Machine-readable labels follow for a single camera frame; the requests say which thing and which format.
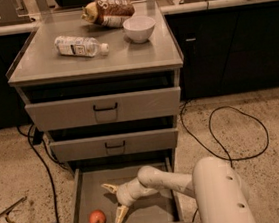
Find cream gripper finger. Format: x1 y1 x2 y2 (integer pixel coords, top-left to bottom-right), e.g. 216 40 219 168
102 183 118 194
115 205 129 223

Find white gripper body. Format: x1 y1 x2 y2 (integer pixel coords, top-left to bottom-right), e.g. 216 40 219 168
116 178 158 207

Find red apple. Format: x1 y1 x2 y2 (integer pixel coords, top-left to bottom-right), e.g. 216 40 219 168
88 210 107 223

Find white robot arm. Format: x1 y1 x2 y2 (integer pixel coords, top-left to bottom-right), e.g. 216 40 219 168
102 157 256 223

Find grey bottom drawer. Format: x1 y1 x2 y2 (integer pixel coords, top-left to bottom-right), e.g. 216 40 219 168
71 163 191 223

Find grey drawer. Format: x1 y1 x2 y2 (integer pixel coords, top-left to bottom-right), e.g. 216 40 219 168
50 128 178 162
25 87 181 132
71 163 191 223

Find grey middle drawer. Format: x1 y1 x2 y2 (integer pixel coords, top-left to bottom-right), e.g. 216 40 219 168
50 128 178 162

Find grey top drawer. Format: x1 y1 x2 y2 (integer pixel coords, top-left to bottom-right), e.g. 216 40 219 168
25 87 181 132

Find grey drawer cabinet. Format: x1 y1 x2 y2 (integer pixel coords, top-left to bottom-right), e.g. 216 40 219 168
9 2 183 169

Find metal bar on floor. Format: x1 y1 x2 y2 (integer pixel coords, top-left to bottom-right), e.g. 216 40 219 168
0 196 27 218

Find clear plastic water bottle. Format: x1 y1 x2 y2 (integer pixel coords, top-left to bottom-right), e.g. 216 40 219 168
54 36 109 58

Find white bowl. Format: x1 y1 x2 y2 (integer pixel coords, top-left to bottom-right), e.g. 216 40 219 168
123 15 156 43

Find dark base cabinets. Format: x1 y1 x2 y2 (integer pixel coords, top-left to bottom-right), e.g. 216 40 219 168
0 1 279 128

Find brown chip bag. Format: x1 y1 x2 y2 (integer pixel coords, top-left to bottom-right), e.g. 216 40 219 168
81 0 135 28

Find black floor cable left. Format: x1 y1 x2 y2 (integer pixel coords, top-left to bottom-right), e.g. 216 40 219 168
15 120 76 223

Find black floor cable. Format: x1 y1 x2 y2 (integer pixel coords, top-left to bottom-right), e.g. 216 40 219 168
15 120 76 223
177 91 279 223

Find black floor cable right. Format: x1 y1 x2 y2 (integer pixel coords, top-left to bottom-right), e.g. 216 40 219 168
177 91 279 223

